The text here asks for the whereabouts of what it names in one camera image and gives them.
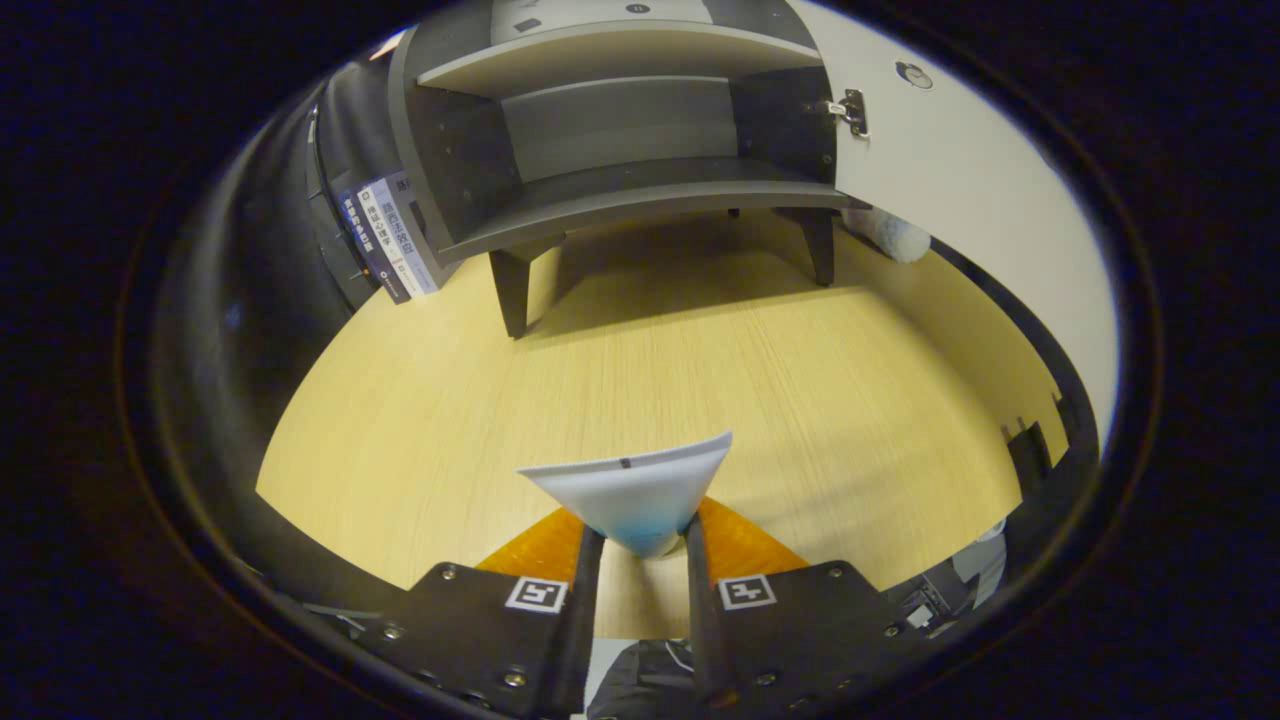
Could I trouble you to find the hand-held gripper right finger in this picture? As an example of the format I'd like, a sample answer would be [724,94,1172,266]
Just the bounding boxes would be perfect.
[683,497,926,716]

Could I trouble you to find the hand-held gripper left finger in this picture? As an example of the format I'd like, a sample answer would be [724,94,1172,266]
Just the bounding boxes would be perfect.
[340,505,608,720]

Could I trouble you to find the white blue tube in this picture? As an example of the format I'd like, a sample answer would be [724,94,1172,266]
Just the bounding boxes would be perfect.
[517,432,734,559]

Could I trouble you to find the person's dark clothing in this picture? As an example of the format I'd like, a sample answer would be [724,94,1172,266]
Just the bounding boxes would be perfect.
[588,640,701,720]

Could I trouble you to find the white fuzzy object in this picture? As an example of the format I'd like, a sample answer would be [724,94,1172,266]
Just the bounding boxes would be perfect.
[842,207,933,265]

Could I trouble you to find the dark blue book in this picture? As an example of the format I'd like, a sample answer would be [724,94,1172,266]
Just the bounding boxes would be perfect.
[338,185,411,306]

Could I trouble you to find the dark grey cabinet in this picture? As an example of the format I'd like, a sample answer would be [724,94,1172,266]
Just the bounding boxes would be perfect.
[388,0,871,341]

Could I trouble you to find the black backdrop cloth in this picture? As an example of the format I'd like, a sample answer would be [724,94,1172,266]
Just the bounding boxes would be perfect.
[150,50,411,611]

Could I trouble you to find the metal door hinge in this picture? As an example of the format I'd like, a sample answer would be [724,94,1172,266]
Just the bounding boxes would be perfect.
[825,88,869,139]

